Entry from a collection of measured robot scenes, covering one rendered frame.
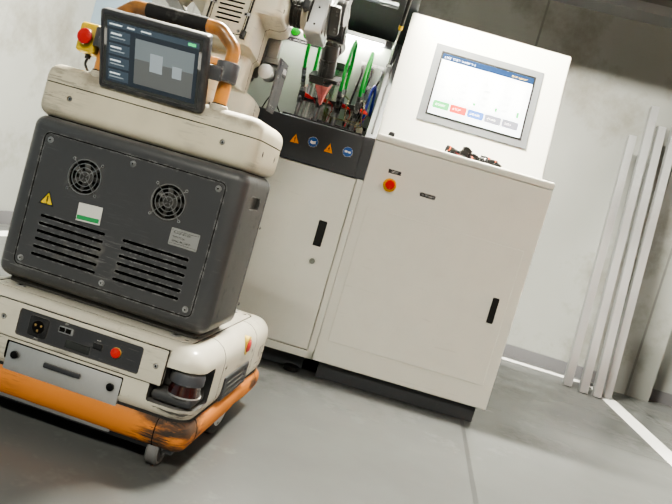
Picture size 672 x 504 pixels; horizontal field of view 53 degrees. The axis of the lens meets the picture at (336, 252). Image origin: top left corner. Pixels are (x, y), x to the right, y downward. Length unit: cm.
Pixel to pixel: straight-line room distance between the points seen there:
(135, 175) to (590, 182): 373
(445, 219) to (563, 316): 240
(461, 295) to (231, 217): 130
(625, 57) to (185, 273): 397
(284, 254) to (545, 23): 298
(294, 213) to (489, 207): 74
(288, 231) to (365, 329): 48
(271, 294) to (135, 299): 108
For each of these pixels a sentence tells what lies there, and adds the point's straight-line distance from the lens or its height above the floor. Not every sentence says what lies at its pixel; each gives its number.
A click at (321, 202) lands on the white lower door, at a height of 67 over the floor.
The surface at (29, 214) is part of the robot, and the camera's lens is 176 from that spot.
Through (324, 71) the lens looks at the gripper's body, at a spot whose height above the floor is 108.
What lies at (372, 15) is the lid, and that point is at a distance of 318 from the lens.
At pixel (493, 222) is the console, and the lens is 265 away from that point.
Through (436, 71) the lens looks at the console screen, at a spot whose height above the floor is 132.
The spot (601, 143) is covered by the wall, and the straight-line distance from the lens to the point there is 495.
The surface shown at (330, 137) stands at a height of 91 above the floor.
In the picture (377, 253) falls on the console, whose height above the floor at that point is 54.
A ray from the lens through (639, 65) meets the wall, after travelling 509.
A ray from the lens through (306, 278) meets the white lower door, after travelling 262.
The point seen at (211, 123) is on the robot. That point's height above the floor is 77.
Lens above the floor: 67
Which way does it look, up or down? 4 degrees down
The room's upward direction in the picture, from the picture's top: 16 degrees clockwise
